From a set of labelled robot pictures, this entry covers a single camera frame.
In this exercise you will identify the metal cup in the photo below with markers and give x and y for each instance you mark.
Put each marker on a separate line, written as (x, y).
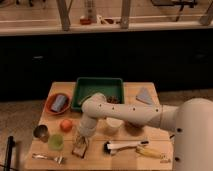
(41, 132)

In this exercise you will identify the white cup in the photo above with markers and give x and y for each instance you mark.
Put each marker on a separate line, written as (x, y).
(113, 125)

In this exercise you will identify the orange fruit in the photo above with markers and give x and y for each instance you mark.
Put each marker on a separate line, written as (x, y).
(66, 125)

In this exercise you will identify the wooden block eraser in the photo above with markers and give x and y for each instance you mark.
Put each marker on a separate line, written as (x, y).
(80, 146)

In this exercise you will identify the metal fork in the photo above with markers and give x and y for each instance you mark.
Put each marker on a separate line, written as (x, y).
(58, 159)

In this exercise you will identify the orange plastic bowl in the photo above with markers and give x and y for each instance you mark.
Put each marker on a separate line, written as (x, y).
(50, 101)

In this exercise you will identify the black pole stand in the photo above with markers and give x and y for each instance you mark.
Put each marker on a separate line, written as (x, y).
(9, 149)

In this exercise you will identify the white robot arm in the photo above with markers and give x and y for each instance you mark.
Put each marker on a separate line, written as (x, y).
(192, 123)

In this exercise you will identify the grey triangular cloth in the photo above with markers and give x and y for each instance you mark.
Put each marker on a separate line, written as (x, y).
(144, 96)

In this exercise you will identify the yellow banana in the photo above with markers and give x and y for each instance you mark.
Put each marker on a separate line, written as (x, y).
(148, 152)

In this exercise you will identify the white handled black brush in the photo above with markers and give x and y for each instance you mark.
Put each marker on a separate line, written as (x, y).
(110, 147)

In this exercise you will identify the grey-blue can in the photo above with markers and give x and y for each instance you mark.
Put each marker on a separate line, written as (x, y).
(58, 103)

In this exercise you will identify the white bottle on shelf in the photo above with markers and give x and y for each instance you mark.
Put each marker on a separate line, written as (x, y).
(91, 10)

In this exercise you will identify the green bean pod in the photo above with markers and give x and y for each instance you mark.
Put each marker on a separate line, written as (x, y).
(83, 100)

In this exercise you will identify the green plastic tray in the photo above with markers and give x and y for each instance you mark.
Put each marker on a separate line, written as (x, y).
(86, 86)

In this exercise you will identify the bunch of dark grapes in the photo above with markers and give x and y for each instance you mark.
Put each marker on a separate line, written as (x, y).
(112, 99)

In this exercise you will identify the dark red bowl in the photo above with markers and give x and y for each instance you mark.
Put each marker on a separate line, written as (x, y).
(135, 126)

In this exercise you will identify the red bowl on shelf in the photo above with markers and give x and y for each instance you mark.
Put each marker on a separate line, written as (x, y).
(85, 21)

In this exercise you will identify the green plastic cup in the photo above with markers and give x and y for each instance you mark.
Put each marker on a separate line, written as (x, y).
(55, 142)

